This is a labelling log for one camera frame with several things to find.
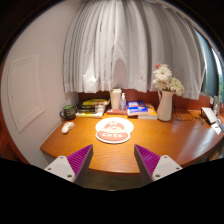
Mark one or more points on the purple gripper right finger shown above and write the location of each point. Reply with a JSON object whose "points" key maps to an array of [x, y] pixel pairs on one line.
{"points": [[152, 166]]}

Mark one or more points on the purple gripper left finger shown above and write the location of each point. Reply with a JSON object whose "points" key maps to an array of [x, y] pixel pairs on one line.
{"points": [[74, 167]]}

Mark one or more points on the white computer mouse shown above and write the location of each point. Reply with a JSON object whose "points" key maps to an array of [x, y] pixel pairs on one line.
{"points": [[67, 127]]}

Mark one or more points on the round cartoon mouse pad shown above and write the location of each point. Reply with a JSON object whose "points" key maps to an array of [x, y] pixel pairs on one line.
{"points": [[114, 130]]}

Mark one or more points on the yellow book under blue book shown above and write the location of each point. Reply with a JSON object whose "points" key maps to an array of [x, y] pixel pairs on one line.
{"points": [[152, 114]]}

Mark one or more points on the dark green mug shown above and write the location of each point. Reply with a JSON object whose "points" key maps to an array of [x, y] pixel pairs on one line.
{"points": [[68, 112]]}

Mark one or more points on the white ceramic vase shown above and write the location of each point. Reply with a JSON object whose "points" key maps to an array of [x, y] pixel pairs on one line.
{"points": [[164, 110]]}

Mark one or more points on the blue white book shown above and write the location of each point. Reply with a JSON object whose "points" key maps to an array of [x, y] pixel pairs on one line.
{"points": [[136, 108]]}

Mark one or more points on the yellow black book stack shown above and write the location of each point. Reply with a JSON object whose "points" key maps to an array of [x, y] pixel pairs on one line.
{"points": [[93, 108]]}

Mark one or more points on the clear sanitizer bottle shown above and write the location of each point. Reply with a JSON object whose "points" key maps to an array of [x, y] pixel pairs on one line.
{"points": [[123, 102]]}

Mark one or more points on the white power adapter box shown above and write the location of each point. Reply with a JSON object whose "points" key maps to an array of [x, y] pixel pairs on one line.
{"points": [[208, 115]]}

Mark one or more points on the white cylindrical container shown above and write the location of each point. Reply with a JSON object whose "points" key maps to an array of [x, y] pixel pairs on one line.
{"points": [[115, 95]]}

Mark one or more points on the white pink flower bouquet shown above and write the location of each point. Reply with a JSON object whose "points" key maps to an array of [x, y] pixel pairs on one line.
{"points": [[163, 80]]}

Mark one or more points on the white pleated curtain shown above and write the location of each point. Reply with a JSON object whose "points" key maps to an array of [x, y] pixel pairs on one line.
{"points": [[117, 43]]}

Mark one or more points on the white wall panel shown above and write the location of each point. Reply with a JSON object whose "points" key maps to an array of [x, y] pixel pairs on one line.
{"points": [[24, 93]]}

